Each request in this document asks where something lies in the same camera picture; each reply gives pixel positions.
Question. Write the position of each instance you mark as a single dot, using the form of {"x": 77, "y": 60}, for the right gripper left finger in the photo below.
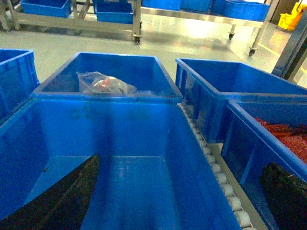
{"x": 63, "y": 206}

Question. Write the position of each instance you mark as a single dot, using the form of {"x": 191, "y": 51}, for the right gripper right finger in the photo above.
{"x": 286, "y": 196}

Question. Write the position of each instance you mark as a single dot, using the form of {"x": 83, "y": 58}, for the blue bin with red parts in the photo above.
{"x": 248, "y": 147}

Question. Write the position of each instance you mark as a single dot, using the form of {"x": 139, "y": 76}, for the white roller track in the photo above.
{"x": 234, "y": 193}

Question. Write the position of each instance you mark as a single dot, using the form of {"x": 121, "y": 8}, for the blue receiving bin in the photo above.
{"x": 153, "y": 174}

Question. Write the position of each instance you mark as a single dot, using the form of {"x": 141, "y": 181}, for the clear plastic bag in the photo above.
{"x": 98, "y": 83}

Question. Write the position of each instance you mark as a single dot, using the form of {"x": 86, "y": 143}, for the blue bin with plastic bag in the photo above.
{"x": 146, "y": 73}

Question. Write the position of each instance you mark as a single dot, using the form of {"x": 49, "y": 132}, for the empty blue bin right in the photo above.
{"x": 208, "y": 85}

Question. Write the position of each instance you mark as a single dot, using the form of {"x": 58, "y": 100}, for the blue bin far left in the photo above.
{"x": 18, "y": 79}

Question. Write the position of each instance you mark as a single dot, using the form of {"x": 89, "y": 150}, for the yellow mop bucket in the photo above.
{"x": 290, "y": 21}

